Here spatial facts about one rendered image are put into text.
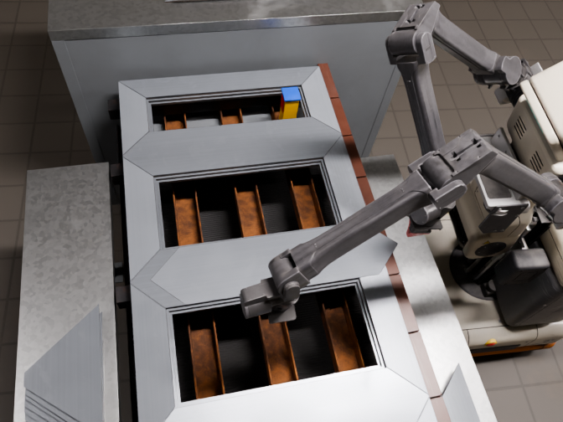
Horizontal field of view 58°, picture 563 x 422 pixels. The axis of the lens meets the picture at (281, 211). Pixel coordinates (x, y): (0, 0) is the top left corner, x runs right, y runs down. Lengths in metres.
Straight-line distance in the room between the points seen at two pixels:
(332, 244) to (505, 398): 1.63
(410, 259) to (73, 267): 1.08
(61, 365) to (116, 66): 1.02
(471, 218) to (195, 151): 0.94
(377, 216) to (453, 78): 2.51
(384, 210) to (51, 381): 0.97
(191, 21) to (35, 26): 1.90
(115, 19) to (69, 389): 1.15
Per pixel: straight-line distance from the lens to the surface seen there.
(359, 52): 2.09
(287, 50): 1.98
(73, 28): 1.86
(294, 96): 1.84
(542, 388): 2.63
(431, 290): 1.78
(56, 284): 1.66
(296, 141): 1.76
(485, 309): 2.30
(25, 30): 3.61
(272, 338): 1.60
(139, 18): 1.86
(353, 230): 1.04
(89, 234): 1.71
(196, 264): 1.50
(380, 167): 1.97
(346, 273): 1.53
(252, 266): 1.50
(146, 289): 1.49
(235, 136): 1.76
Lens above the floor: 2.20
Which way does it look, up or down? 58 degrees down
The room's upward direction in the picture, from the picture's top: 10 degrees clockwise
